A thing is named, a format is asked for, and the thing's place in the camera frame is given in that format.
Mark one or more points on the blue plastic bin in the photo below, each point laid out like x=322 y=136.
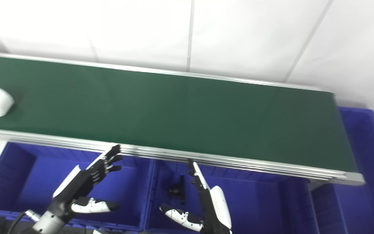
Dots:
x=365 y=182
x=258 y=208
x=34 y=182

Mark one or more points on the green conveyor belt aluminium frame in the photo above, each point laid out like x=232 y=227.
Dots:
x=180 y=113

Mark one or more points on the black plastic part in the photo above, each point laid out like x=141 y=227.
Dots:
x=178 y=190

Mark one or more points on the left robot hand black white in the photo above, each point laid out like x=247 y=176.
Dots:
x=80 y=183

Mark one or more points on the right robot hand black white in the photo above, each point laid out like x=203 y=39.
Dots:
x=216 y=208

